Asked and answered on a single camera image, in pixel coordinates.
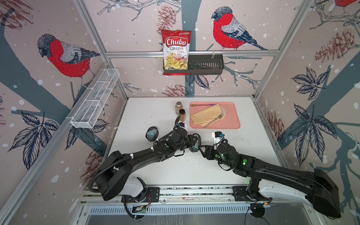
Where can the Chuba cassava chips bag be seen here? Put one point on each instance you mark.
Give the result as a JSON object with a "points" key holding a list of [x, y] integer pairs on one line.
{"points": [[176, 46]]}

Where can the shichimi spice jar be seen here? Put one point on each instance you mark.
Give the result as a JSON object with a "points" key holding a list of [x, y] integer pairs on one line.
{"points": [[178, 107]]}

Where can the pink tray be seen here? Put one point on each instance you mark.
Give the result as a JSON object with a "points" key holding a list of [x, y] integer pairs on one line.
{"points": [[231, 121]]}

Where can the black wall basket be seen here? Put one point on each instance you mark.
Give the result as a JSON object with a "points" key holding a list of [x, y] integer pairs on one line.
{"points": [[204, 64]]}

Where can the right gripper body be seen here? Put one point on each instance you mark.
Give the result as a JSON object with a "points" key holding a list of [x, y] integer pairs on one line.
{"points": [[213, 155]]}

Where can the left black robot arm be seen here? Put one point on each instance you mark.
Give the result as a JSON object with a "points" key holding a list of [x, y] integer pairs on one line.
{"points": [[113, 176]]}

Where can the white wire mesh shelf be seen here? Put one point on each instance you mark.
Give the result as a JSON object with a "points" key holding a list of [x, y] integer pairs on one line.
{"points": [[90, 110]]}

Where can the orange pepper spice jar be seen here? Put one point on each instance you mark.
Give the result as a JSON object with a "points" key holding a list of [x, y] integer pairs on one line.
{"points": [[182, 114]]}

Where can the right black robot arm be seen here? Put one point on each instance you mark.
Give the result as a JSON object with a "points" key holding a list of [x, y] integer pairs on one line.
{"points": [[319, 189]]}

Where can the clear pouch black zipper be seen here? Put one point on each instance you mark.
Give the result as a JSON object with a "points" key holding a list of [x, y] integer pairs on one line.
{"points": [[151, 128]]}

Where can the teal charger plug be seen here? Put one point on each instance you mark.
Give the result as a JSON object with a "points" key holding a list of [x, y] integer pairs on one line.
{"points": [[152, 134]]}

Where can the yellow folded napkin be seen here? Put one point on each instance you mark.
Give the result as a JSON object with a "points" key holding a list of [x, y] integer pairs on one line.
{"points": [[204, 116]]}

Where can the pink handled fork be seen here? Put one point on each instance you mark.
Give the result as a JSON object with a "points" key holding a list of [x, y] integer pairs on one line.
{"points": [[214, 120]]}

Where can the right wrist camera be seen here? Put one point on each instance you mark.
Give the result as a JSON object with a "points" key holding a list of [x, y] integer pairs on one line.
{"points": [[217, 136]]}

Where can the aluminium frame rail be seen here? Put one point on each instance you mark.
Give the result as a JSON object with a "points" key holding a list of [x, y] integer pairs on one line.
{"points": [[241, 53]]}

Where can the pink handled spoon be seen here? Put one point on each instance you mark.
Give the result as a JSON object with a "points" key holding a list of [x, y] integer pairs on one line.
{"points": [[202, 105]]}

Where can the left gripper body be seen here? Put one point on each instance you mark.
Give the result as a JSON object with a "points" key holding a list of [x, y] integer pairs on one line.
{"points": [[187, 142]]}

